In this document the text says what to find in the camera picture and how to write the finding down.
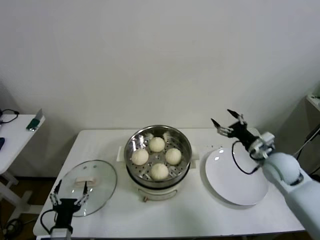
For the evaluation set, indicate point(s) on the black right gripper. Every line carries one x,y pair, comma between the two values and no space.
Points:
241,132

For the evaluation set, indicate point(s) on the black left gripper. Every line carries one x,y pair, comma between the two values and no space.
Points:
65,210

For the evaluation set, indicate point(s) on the round glass pot lid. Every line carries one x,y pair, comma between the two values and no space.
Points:
105,175

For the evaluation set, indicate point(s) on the white steamed baozi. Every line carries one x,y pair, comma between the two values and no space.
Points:
173,156
140,157
157,144
159,172

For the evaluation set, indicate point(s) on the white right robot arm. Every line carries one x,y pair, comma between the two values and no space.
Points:
300,200

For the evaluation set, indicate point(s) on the steel steamer basket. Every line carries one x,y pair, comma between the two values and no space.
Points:
136,140

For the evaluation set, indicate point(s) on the white round plate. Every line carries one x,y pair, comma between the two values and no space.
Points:
225,180

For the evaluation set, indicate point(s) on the white side table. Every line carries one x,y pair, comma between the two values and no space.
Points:
15,140

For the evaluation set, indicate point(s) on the white electric cooker pot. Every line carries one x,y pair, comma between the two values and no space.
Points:
155,193

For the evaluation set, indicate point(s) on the white shelf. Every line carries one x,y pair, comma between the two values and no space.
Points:
313,102

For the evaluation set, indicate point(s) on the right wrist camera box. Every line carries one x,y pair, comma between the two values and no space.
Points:
266,143

